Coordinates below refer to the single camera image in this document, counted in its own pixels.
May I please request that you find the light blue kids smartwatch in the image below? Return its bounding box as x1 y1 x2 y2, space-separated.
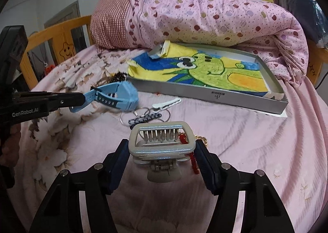
70 81 138 113

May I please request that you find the black beaded bracelet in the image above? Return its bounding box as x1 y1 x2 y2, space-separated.
108 71 128 84

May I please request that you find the red string gold bracelet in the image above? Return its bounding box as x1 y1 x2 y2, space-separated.
178 132 208 175

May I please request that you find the black white braided keychain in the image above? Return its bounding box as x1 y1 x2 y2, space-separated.
119 107 171 130

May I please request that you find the beige metal hair claw clip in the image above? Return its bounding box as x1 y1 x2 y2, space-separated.
128 121 196 183

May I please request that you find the white alligator hair clip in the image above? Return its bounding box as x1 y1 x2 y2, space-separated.
152 97 181 112

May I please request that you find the person's left hand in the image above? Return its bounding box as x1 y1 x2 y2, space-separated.
0 122 22 190

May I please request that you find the pink floral bed sheet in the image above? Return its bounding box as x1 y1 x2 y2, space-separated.
7 44 328 233

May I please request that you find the grey door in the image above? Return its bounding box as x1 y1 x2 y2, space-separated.
28 0 88 83

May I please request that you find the grey shallow cardboard box tray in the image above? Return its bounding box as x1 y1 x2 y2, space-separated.
128 43 288 115

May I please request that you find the colourful frog crayon drawing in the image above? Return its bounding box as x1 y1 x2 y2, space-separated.
127 41 269 96

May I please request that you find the rolled pink dotted quilt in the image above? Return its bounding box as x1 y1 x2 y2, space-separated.
90 0 309 85

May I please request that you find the blue bundle in plastic bag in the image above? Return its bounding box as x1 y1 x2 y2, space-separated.
285 0 327 48

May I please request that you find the black power cable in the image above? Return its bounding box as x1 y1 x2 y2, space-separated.
314 71 328 90

